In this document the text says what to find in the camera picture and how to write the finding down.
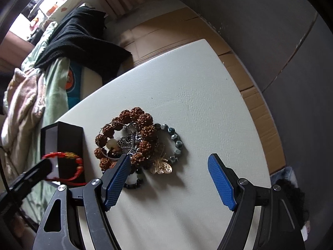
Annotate dark bead bracelet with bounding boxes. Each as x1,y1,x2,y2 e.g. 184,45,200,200
123,167,145,190

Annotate red string bracelet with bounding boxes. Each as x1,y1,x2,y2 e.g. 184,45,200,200
41,151,88,187

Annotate gold butterfly brooch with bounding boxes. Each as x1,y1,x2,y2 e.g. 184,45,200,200
149,155,173,174

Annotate brown rudraksha bead bracelet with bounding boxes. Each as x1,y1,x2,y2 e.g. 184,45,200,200
94,107,159,172

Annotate black jewelry box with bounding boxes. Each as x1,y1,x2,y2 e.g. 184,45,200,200
40,121,86,187

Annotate beige pink blanket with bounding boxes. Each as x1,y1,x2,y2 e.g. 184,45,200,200
1,68,46,177

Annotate teal orange pillow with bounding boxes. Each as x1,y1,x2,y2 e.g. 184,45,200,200
66,61,82,109

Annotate green bed sheet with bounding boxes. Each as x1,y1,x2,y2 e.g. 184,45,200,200
22,21,70,224

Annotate flattened cardboard sheet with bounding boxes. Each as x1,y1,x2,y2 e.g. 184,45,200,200
119,7,286,173

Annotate black knitted garment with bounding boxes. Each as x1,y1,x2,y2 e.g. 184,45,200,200
34,6,132,85

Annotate floral pillow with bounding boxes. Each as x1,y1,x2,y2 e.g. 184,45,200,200
49,0,90,23

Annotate silver ball chain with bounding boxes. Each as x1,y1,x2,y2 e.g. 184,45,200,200
101,121,143,159

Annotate grey-blue stone bead bracelet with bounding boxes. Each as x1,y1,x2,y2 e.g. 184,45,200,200
153,122,185,165

